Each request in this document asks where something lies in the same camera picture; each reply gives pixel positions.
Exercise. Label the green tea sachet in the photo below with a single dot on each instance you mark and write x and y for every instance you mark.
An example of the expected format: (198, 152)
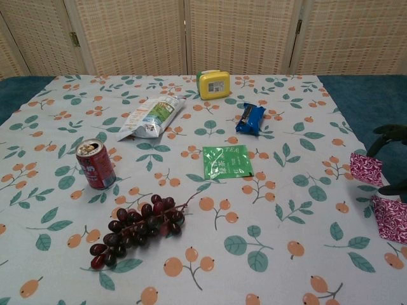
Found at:
(225, 162)

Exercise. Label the floral printed tablecloth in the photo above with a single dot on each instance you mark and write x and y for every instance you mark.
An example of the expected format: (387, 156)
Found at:
(190, 228)

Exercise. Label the white green snack bag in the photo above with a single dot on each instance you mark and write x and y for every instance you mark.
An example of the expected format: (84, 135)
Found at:
(149, 117)

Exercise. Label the brass screen hinge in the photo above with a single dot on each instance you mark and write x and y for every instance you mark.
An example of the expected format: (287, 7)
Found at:
(299, 27)
(73, 38)

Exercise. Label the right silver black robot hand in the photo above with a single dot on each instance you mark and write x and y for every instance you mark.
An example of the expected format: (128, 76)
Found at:
(395, 133)

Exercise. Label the woven bamboo screen panel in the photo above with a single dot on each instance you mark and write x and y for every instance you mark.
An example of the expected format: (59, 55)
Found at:
(127, 35)
(6, 60)
(353, 35)
(41, 38)
(241, 35)

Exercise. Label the red drink can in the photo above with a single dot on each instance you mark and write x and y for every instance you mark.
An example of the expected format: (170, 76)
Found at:
(95, 168)

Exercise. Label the dark red grape bunch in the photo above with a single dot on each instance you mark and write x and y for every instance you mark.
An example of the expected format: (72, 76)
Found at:
(140, 222)

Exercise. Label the blue cookie pack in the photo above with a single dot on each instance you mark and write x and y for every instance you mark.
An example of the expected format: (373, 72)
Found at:
(251, 120)

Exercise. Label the yellow lidded plastic box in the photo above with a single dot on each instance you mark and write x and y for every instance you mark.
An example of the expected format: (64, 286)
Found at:
(213, 85)

